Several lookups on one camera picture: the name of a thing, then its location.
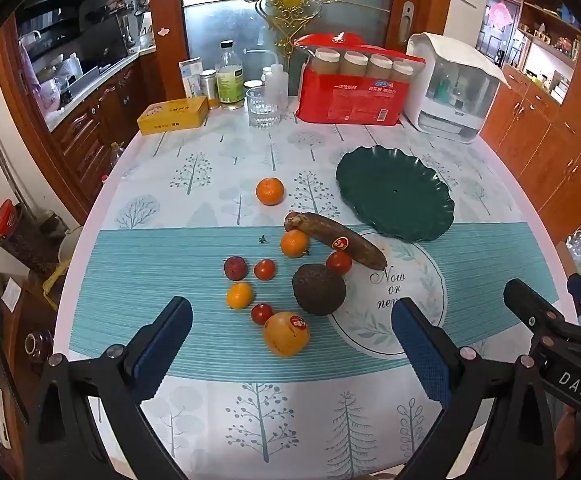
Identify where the yellow rectangular box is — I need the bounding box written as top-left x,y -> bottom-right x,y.
136,96 -> 209,136

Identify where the brown overripe banana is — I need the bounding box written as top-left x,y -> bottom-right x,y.
284,211 -> 388,271

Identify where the red lychee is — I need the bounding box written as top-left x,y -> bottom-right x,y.
223,256 -> 248,281

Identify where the mandarin orange with stem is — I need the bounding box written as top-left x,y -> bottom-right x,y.
281,230 -> 310,258

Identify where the white plastic squeeze bottle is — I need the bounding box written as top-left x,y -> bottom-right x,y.
262,53 -> 289,113

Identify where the white blue carton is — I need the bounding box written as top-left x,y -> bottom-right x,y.
179,56 -> 204,99

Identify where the dark avocado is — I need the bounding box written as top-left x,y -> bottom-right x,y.
292,263 -> 347,316

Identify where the red paper cup package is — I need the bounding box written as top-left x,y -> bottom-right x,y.
293,32 -> 426,126

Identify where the small metal tin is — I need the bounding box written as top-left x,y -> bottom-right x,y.
200,68 -> 220,110

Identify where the dark green leaf plate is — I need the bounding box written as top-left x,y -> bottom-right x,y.
336,145 -> 455,243

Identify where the yellow orange with sticker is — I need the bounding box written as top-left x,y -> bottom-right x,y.
263,312 -> 311,358

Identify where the white cup sterilizer cabinet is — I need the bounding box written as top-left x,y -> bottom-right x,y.
404,32 -> 508,144

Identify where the large red cherry tomato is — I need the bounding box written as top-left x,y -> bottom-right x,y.
326,252 -> 353,275

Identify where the patterned tablecloth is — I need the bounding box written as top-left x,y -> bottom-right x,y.
55,110 -> 577,479

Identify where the red round container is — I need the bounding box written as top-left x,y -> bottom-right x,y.
0,200 -> 19,238

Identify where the clear drinking glass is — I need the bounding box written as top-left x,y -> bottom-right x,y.
245,87 -> 281,128

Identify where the small yellow kumquat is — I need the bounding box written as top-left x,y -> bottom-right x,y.
226,282 -> 255,310

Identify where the glass bottle green label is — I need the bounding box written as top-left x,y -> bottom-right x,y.
216,39 -> 245,110

